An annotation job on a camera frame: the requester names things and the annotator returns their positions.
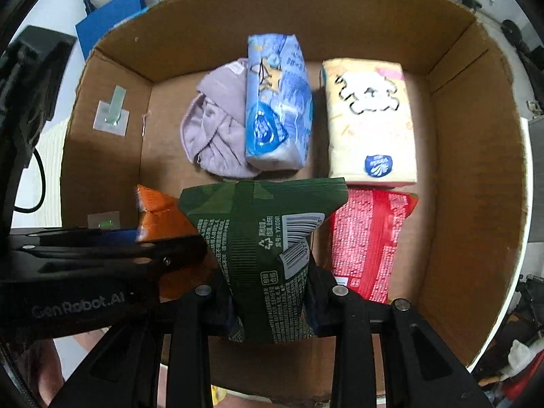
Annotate cream tissue pack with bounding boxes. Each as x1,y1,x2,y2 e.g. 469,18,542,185
320,58,418,188

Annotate open cardboard box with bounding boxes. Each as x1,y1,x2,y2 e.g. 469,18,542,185
60,0,533,405

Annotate purple cloth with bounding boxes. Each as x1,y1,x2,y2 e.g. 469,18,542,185
180,58,260,179

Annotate white goose plush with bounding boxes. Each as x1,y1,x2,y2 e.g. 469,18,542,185
500,338,544,381

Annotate black cable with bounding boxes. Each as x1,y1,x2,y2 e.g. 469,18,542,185
12,146,47,214

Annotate blue folded mat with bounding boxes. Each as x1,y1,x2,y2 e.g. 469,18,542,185
75,0,147,60

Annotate orange snack bag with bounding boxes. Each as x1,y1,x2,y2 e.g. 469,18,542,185
136,184,219,301

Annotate blue tissue pack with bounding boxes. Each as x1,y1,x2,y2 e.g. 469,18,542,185
245,33,313,171

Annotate green snack bag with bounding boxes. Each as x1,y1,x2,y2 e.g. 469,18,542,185
178,178,347,343

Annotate red snack bag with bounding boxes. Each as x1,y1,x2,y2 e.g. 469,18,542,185
330,188,419,303

